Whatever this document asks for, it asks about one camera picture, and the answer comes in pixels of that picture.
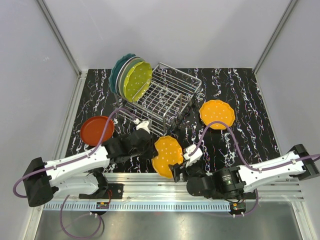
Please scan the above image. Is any orange dotted scalloped plate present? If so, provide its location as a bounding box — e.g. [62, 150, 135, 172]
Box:
[151, 136, 184, 179]

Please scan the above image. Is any lime green dotted plate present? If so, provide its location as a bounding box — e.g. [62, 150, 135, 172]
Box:
[123, 61, 153, 103]

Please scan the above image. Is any teal scalloped plate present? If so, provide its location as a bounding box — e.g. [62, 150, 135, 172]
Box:
[108, 53, 136, 94]

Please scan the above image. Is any white plate green rim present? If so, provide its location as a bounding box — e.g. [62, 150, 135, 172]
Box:
[115, 56, 140, 96]

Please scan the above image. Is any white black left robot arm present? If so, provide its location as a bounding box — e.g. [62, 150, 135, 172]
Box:
[22, 128, 158, 207]

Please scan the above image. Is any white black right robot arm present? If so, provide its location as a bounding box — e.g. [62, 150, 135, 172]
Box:
[168, 144, 320, 201]

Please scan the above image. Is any right small circuit board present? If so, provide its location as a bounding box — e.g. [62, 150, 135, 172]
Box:
[231, 202, 247, 212]

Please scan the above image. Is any small circuit board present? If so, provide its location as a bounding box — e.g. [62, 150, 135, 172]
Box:
[231, 202, 247, 212]
[96, 202, 110, 209]

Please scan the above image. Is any orange round plastic plate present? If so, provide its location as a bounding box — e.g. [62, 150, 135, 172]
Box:
[80, 116, 115, 147]

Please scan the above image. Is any left small circuit board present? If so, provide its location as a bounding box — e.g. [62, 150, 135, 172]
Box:
[96, 202, 110, 209]

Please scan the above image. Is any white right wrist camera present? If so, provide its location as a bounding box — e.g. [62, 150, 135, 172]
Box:
[183, 144, 203, 168]

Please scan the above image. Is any aluminium front mounting rail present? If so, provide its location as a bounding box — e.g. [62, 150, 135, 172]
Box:
[33, 172, 305, 212]

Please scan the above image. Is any silver wire dish rack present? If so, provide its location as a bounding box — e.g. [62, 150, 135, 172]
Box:
[115, 62, 202, 137]

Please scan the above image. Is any aluminium frame rail left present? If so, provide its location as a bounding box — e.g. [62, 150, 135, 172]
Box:
[34, 0, 88, 106]

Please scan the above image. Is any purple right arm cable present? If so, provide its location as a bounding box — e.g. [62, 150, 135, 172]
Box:
[189, 121, 320, 216]

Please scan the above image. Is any aluminium frame post right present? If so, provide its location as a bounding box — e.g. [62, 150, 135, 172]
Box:
[253, 0, 300, 75]

